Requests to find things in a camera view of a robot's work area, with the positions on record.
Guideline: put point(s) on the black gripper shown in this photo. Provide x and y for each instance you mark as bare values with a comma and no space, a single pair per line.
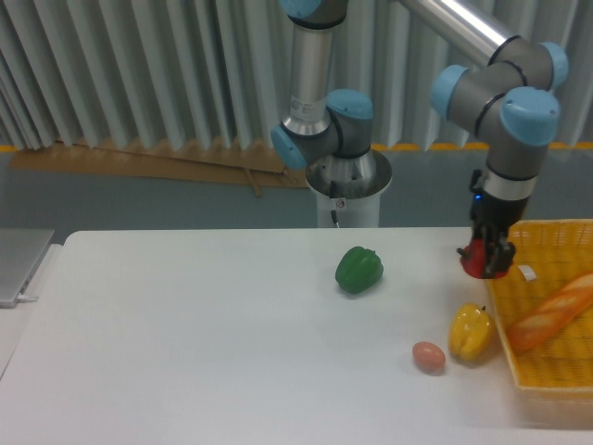
491,220

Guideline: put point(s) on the red bell pepper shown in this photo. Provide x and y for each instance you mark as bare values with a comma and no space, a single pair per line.
473,259

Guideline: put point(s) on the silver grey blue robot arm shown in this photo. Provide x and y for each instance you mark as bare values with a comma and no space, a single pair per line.
508,103

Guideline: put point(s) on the yellow woven basket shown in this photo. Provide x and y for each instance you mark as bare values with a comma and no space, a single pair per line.
550,385

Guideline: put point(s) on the white paper tag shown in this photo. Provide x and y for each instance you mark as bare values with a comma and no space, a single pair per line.
528,272

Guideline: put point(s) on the yellow bell pepper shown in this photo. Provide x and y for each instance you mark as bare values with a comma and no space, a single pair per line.
470,332

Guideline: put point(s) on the baguette bread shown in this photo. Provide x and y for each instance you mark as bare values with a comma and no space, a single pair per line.
551,315

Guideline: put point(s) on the brown egg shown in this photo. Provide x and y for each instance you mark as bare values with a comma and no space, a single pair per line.
428,356

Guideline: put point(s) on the green bell pepper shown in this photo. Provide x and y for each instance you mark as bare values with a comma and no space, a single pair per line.
359,269

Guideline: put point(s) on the brown cardboard sheet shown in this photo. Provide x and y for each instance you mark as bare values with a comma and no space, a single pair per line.
257,166

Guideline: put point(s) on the white corrugated curtain panel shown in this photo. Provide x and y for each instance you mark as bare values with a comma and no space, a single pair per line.
208,71

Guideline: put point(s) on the grey laptop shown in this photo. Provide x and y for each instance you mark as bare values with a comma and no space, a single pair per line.
22,251

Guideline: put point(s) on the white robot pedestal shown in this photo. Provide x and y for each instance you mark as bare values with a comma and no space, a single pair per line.
348,191

